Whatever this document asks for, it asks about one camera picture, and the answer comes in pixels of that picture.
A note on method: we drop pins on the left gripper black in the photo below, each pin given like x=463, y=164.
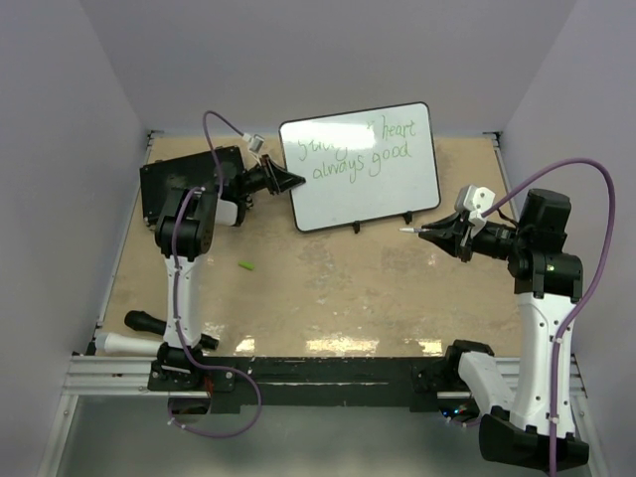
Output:
x=276, y=180

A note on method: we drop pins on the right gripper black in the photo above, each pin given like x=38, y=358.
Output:
x=453, y=234

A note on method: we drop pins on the white whiteboard with dark frame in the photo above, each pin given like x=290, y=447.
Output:
x=361, y=166

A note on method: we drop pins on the green marker cap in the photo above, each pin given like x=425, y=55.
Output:
x=246, y=265

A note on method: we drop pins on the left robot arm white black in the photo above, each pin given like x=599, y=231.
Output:
x=186, y=199

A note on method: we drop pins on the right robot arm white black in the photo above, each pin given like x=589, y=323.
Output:
x=531, y=425

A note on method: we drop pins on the black flat case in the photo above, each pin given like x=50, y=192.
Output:
x=194, y=170

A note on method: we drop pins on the black white eraser tool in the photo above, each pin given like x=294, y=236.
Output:
x=143, y=337

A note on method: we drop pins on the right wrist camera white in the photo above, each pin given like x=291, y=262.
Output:
x=474, y=201

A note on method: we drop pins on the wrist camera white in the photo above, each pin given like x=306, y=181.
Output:
x=474, y=201
x=254, y=143

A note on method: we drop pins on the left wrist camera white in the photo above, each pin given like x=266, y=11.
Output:
x=254, y=143

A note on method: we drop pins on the wire whiteboard stand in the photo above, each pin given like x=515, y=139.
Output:
x=405, y=217

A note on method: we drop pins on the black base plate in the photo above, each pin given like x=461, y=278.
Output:
x=417, y=383

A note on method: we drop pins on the aluminium front rail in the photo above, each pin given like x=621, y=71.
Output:
x=128, y=376

